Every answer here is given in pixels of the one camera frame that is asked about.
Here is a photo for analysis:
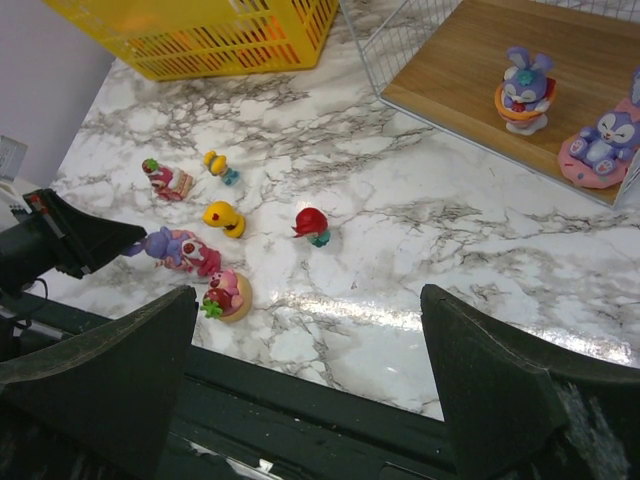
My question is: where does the purple bunny pink cake figure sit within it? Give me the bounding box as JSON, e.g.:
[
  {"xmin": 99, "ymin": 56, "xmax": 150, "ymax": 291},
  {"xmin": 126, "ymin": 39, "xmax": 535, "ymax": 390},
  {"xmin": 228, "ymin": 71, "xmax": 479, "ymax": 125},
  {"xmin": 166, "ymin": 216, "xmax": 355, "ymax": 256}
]
[{"xmin": 123, "ymin": 226, "xmax": 196, "ymax": 273}]

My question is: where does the yellow blue small figure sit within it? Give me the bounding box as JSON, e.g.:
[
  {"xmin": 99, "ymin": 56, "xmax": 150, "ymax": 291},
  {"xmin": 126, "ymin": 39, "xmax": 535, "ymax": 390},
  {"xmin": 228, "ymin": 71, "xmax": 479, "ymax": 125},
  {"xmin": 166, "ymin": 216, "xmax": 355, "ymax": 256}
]
[{"xmin": 203, "ymin": 150, "xmax": 240, "ymax": 186}]

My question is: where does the yellow plastic shopping basket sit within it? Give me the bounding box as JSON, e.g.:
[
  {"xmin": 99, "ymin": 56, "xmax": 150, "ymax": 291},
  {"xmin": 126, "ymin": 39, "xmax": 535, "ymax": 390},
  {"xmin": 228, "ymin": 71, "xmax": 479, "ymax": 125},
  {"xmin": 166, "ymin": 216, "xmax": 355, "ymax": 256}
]
[{"xmin": 47, "ymin": 0, "xmax": 339, "ymax": 81}]

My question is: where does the pink bear strawberry figure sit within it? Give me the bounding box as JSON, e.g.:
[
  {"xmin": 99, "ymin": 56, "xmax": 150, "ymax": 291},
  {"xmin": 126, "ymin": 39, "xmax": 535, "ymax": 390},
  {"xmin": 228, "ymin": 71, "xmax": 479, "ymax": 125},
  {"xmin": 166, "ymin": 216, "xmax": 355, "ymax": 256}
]
[{"xmin": 172, "ymin": 230, "xmax": 221, "ymax": 277}]

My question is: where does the red haired mermaid figure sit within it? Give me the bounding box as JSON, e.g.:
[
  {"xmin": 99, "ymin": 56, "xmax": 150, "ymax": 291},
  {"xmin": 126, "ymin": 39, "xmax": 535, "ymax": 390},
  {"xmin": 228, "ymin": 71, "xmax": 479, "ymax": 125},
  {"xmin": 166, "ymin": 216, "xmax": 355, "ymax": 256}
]
[{"xmin": 292, "ymin": 207, "xmax": 331, "ymax": 248}]

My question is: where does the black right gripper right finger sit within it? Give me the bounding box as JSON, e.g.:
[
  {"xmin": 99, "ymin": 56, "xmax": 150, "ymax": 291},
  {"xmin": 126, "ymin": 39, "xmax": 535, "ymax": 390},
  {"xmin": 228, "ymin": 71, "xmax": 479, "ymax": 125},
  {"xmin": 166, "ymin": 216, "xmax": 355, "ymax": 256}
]
[{"xmin": 421, "ymin": 284, "xmax": 639, "ymax": 479}]

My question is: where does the white wire wooden shelf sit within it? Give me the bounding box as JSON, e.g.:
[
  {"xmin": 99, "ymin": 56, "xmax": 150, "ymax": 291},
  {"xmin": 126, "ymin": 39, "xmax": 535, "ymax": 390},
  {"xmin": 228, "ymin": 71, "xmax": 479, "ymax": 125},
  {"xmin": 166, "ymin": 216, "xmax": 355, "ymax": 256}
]
[{"xmin": 341, "ymin": 1, "xmax": 639, "ymax": 207}]

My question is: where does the yellow duck figure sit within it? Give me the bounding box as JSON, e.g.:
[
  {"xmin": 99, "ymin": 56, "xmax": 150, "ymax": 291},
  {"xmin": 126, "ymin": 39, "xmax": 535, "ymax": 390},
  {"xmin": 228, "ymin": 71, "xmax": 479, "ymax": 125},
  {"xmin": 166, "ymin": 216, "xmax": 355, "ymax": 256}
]
[{"xmin": 202, "ymin": 201, "xmax": 246, "ymax": 238}]

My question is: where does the pink strawberry cake figure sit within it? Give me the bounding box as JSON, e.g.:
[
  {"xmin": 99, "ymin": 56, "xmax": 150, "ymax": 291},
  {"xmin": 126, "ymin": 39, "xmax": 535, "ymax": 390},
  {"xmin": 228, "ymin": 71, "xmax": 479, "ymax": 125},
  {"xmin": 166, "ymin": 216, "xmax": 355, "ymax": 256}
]
[{"xmin": 142, "ymin": 158, "xmax": 195, "ymax": 201}]

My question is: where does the purple bunny cupcake figure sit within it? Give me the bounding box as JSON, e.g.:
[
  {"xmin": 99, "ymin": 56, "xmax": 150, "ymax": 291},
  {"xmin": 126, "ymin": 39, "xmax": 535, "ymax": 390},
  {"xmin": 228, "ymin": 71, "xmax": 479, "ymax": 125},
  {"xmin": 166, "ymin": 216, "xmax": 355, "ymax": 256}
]
[{"xmin": 494, "ymin": 46, "xmax": 556, "ymax": 136}]

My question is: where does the pink bear donut figure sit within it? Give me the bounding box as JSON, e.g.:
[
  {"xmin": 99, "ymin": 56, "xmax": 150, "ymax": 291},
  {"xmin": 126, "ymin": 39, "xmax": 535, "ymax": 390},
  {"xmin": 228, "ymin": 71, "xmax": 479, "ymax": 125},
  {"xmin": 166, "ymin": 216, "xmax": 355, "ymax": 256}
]
[{"xmin": 200, "ymin": 268, "xmax": 253, "ymax": 323}]

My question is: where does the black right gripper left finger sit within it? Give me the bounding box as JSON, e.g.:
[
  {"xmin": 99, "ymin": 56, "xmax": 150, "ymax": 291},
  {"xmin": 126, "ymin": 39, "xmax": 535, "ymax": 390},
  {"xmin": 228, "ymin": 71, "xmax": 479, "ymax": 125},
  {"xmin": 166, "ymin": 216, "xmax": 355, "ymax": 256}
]
[{"xmin": 1, "ymin": 286, "xmax": 197, "ymax": 479}]

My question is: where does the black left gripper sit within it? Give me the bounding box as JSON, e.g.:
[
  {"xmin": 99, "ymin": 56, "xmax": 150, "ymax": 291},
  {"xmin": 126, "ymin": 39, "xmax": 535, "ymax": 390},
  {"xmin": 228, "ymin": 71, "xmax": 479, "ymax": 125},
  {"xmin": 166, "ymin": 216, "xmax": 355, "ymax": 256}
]
[{"xmin": 1, "ymin": 188, "xmax": 147, "ymax": 296}]

